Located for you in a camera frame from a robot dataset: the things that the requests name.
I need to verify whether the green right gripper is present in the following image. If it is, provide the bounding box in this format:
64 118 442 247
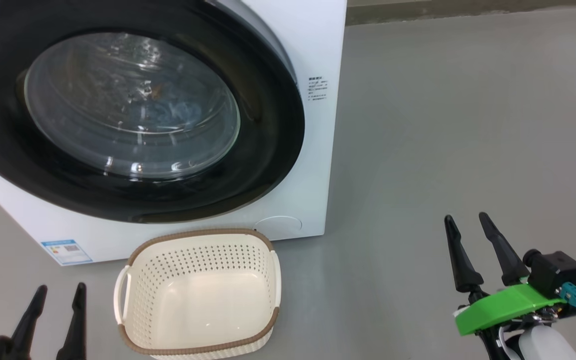
444 212 566 360

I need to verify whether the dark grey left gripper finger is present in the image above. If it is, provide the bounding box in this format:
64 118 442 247
57 282 87 360
10 285 48 360

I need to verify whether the blue cartoon print garment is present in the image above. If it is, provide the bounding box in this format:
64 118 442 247
155 97 204 128

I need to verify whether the washing machine glass door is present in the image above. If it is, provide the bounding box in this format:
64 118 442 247
0 0 306 224

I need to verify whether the white front-load washing machine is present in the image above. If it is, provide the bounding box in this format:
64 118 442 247
0 0 348 266

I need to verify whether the blue energy label sticker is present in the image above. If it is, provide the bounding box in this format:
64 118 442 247
41 239 93 266

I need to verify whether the cream perforated laundry basket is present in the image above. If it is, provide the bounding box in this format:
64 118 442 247
113 228 282 360

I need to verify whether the round white filter cover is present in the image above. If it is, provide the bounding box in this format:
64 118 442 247
254 215 302 236

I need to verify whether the small printed text label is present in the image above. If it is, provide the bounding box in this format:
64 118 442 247
308 76 329 102

